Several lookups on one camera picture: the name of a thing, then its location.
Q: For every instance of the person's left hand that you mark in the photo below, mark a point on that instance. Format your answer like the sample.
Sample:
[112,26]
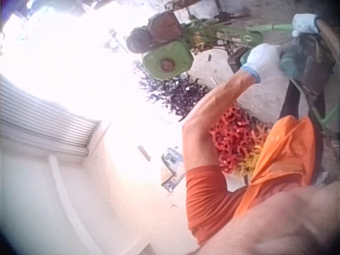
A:
[264,61]

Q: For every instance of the person's right hand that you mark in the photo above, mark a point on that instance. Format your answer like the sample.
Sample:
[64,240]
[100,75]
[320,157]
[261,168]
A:
[306,23]

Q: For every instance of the person's right fingers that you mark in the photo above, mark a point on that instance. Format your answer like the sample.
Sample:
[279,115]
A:
[297,29]

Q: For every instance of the dark teal power tool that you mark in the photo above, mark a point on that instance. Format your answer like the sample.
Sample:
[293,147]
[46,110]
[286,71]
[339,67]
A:
[308,61]

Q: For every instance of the green tiller machine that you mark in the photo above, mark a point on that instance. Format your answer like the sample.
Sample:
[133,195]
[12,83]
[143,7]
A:
[167,55]

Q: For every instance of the pile of red blades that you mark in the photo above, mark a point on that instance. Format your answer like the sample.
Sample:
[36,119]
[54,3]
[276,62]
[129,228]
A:
[233,138]

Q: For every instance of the pile of dark purple blades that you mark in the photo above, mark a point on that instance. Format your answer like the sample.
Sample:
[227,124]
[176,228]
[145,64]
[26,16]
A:
[175,93]

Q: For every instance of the pile of yellow blades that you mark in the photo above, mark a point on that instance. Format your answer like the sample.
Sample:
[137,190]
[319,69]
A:
[249,162]

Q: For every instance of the scattered small metal parts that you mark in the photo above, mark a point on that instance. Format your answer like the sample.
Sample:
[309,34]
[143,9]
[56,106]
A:
[114,42]

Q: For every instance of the blue and white carton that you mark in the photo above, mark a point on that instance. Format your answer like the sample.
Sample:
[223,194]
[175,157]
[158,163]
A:
[172,164]

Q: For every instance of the short wooden stick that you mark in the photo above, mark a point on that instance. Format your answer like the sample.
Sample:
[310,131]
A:
[144,153]

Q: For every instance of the grey metal rolling shutter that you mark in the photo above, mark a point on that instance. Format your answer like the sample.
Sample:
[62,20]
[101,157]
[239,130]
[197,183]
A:
[45,122]

